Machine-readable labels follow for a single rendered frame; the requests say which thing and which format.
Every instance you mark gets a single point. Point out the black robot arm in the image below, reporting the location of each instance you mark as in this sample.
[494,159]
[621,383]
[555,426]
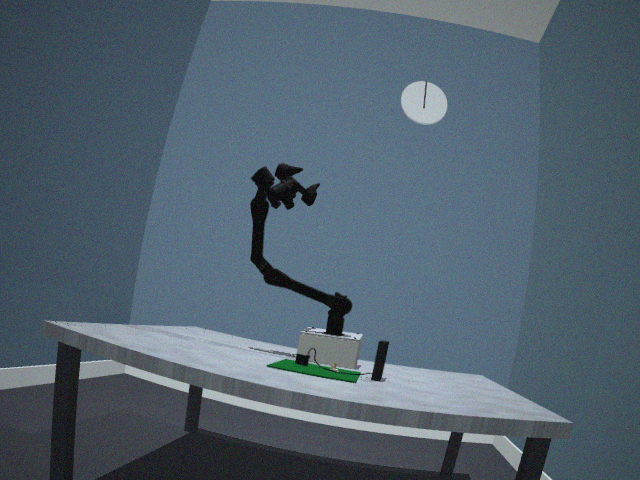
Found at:
[340,305]

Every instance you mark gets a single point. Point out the black cooling fan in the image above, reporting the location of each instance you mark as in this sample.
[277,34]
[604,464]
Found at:
[380,360]

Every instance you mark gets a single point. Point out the green circuit board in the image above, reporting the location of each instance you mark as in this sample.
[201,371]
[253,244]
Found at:
[315,370]

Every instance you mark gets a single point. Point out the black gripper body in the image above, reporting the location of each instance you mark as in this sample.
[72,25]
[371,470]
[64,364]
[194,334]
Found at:
[292,186]

